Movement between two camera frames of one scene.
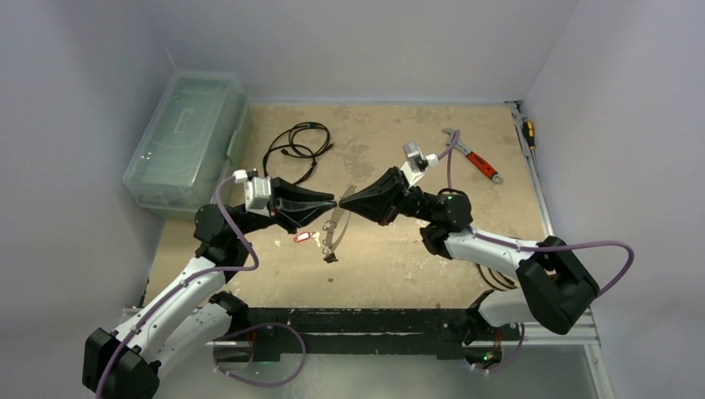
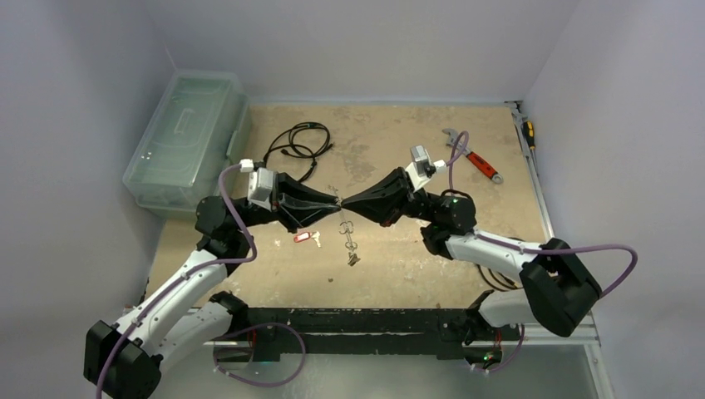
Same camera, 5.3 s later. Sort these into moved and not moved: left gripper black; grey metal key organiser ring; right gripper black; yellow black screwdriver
Moved: grey metal key organiser ring
Not moved: left gripper black; right gripper black; yellow black screwdriver
